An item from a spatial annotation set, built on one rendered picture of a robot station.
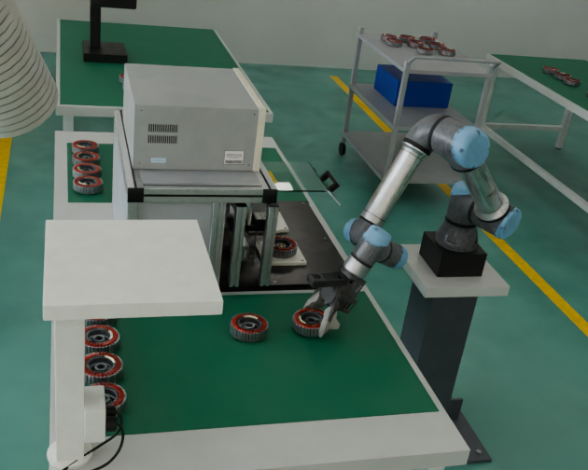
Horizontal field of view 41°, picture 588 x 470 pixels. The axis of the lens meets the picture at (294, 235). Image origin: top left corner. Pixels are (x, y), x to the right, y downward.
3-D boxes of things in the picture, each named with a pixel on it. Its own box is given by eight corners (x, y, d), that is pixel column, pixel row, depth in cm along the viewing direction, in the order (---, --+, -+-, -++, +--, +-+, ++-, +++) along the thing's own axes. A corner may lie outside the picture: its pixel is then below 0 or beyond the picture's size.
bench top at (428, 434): (271, 146, 388) (272, 136, 386) (466, 464, 201) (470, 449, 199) (55, 141, 360) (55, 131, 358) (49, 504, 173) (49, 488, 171)
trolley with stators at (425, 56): (410, 154, 611) (437, 21, 566) (468, 211, 525) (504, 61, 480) (336, 152, 594) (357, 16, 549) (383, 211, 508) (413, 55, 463)
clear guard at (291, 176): (321, 177, 279) (324, 162, 276) (343, 207, 258) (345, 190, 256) (231, 176, 270) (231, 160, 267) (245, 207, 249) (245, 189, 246)
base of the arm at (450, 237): (465, 231, 293) (470, 207, 288) (484, 252, 280) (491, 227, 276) (427, 232, 288) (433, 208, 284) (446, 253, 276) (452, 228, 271)
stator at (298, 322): (320, 312, 244) (320, 303, 243) (335, 333, 235) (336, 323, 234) (287, 320, 241) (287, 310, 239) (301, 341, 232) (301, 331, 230)
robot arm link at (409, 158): (416, 97, 244) (333, 233, 248) (442, 109, 237) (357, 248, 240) (434, 113, 253) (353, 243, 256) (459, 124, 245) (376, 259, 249)
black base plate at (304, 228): (306, 205, 319) (307, 200, 318) (357, 288, 264) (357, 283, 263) (189, 205, 305) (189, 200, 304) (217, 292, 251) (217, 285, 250)
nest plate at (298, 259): (295, 244, 282) (295, 241, 282) (306, 265, 270) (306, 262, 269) (254, 244, 278) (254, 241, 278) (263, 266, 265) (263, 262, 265)
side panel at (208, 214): (213, 290, 252) (221, 199, 237) (215, 296, 249) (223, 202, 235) (123, 293, 244) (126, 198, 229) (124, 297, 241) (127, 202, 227)
